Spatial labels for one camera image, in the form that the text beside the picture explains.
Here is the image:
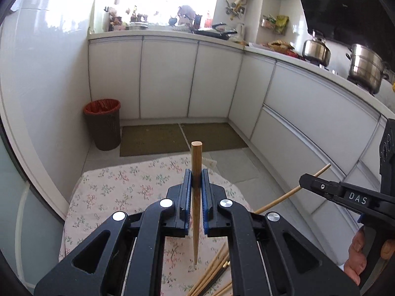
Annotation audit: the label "brown trash bin red liner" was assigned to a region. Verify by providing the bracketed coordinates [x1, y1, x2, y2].
[83, 99, 121, 151]

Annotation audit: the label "olive floor mat right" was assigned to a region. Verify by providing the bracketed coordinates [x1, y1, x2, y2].
[181, 123, 247, 152]

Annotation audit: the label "person's right hand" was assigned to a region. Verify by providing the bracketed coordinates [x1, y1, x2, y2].
[343, 228, 367, 285]

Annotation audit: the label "yellow green package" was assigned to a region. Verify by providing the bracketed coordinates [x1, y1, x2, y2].
[274, 15, 289, 35]

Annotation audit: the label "steel stock pot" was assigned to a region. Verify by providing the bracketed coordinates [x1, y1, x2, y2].
[345, 43, 390, 95]

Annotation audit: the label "floral tablecloth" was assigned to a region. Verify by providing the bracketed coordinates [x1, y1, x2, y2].
[58, 154, 254, 296]

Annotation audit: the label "steel kettle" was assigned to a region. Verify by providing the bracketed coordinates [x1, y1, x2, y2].
[302, 29, 331, 67]

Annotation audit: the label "olive floor mat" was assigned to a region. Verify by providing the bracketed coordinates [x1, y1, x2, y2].
[181, 123, 247, 152]
[120, 124, 189, 157]

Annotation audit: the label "black frying pan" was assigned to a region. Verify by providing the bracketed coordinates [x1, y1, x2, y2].
[192, 23, 238, 41]

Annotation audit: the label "white kitchen cabinets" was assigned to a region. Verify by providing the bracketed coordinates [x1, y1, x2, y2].
[87, 30, 395, 265]

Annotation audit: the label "olive floor mat left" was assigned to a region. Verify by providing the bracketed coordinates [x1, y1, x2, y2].
[120, 124, 189, 157]

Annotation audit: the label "black range hood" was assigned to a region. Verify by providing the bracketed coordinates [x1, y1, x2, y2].
[301, 0, 394, 70]

